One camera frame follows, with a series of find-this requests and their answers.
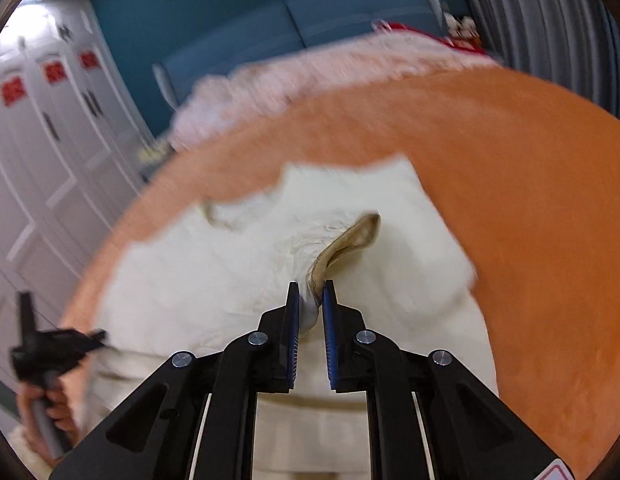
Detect white wardrobe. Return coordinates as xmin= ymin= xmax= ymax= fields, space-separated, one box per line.
xmin=0 ymin=2 xmax=155 ymax=411

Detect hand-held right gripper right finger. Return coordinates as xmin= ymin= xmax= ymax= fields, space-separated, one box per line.
xmin=322 ymin=280 xmax=576 ymax=480

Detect grey curtain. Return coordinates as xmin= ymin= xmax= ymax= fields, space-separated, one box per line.
xmin=450 ymin=0 xmax=620 ymax=126

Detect blue padded headboard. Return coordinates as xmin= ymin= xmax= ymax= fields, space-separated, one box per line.
xmin=152 ymin=0 xmax=471 ymax=128

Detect blue nightstand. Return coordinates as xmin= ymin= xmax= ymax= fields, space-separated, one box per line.
xmin=139 ymin=135 xmax=175 ymax=173

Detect orange plush blanket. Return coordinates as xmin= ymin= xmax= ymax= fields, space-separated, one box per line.
xmin=60 ymin=65 xmax=620 ymax=480

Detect red cloth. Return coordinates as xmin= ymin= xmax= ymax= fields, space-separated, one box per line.
xmin=372 ymin=19 xmax=490 ymax=56

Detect white padded coat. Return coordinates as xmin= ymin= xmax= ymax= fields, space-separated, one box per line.
xmin=82 ymin=156 xmax=501 ymax=480

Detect plush toys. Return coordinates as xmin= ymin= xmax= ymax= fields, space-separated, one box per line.
xmin=447 ymin=14 xmax=479 ymax=41

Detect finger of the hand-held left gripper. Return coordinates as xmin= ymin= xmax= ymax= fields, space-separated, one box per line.
xmin=72 ymin=329 xmax=109 ymax=358

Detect person's left hand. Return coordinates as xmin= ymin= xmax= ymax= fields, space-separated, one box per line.
xmin=16 ymin=384 xmax=82 ymax=457

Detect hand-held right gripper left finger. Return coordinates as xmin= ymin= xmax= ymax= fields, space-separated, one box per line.
xmin=49 ymin=281 xmax=303 ymax=480

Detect pink quilt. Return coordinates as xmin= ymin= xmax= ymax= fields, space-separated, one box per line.
xmin=170 ymin=30 xmax=505 ymax=153

